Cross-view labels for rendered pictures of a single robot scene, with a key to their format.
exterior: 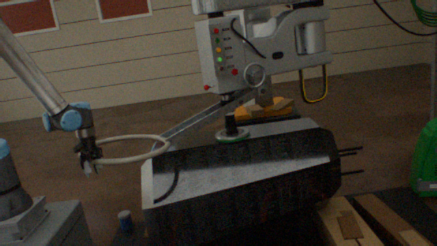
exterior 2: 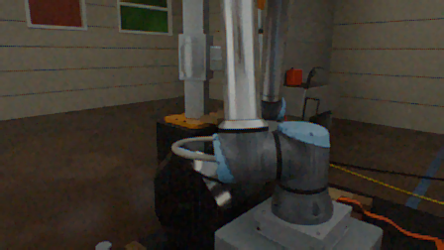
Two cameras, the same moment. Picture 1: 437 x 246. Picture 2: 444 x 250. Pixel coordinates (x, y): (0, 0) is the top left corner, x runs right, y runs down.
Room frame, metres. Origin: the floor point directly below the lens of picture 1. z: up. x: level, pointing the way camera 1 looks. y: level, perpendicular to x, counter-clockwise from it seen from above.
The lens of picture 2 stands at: (0.83, 1.67, 1.40)
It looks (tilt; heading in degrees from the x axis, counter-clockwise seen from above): 14 degrees down; 312
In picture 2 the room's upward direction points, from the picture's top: straight up
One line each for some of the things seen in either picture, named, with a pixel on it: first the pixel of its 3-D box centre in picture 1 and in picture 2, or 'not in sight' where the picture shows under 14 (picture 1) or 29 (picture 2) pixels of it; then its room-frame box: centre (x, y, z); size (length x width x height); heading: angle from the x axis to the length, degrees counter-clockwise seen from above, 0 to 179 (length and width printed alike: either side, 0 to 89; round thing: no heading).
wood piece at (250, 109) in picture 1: (255, 111); (211, 119); (2.68, -0.23, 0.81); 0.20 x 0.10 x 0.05; 7
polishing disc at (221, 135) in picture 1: (232, 133); not in sight; (2.11, -0.02, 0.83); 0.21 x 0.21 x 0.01
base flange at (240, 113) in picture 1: (258, 107); (197, 118); (2.93, -0.28, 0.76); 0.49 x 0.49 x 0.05; 89
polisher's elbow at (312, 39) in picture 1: (310, 37); not in sight; (2.38, -0.62, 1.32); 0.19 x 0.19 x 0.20
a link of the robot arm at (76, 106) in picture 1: (81, 115); not in sight; (1.65, 0.68, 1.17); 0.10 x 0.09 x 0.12; 134
